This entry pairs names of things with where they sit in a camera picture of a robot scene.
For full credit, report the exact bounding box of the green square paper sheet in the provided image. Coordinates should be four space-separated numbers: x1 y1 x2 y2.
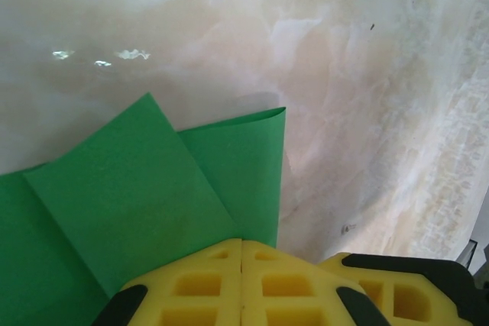
0 91 287 326

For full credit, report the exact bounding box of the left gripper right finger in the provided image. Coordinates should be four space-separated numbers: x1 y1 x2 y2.
242 238 391 326

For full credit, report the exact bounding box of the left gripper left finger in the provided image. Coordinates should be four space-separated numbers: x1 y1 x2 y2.
91 237 244 326

